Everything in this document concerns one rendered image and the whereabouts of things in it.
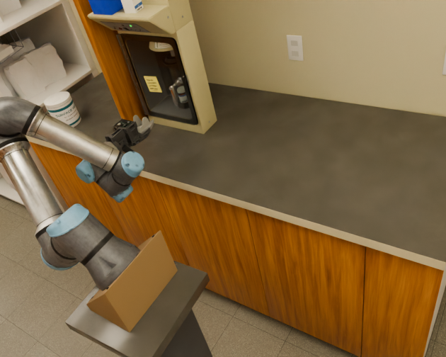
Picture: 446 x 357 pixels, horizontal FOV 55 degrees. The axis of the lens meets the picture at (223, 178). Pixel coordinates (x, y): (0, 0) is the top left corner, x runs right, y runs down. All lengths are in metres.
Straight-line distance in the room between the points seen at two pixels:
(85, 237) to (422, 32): 1.34
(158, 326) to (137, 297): 0.10
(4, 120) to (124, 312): 0.65
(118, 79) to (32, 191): 0.78
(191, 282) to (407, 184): 0.79
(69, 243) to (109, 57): 0.97
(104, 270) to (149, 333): 0.23
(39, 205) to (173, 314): 0.51
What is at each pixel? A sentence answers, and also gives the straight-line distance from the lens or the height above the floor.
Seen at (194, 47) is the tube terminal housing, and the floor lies 1.31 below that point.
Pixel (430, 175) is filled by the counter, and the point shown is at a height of 0.94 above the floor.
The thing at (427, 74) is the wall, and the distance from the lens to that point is 1.84.
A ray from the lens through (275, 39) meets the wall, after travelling 2.00.
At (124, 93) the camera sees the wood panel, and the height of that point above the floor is 1.12.
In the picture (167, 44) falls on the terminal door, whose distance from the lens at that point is 1.72.
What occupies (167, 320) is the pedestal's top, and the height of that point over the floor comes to 0.94.
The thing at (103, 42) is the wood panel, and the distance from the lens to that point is 1.93.
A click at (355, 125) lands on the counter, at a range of 1.82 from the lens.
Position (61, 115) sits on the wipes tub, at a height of 1.02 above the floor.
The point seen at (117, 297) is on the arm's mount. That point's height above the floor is 1.09.
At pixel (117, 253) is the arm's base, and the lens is 1.20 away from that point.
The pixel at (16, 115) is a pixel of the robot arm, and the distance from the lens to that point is 1.37.
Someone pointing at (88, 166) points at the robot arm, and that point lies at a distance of 1.49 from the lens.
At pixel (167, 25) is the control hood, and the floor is 1.45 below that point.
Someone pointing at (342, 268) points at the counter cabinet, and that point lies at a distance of 1.61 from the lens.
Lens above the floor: 1.99
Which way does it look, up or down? 40 degrees down
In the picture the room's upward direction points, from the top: 14 degrees counter-clockwise
